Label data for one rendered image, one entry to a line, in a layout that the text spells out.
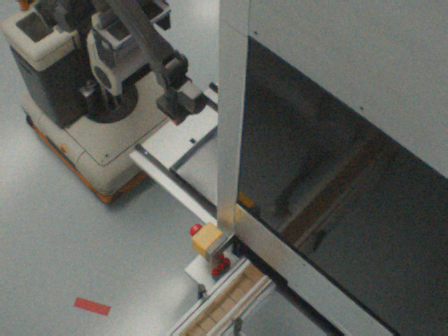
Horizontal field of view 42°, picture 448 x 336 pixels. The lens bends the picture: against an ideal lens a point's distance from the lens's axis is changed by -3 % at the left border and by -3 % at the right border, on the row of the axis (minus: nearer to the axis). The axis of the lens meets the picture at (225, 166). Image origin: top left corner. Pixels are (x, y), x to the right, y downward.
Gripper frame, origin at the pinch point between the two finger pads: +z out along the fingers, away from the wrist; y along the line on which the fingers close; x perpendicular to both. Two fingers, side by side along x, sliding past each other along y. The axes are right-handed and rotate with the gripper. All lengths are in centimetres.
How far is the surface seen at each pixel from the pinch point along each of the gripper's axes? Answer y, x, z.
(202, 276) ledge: 31.8, -23.5, 20.8
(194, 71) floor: -75, 77, 106
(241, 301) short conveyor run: 47, -24, 12
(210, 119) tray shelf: -4.0, 17.2, 20.0
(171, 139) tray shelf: -7.7, 2.9, 20.0
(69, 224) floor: -54, -27, 107
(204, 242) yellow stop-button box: 29.7, -19.9, 5.6
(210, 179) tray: 11.7, 0.9, 20.1
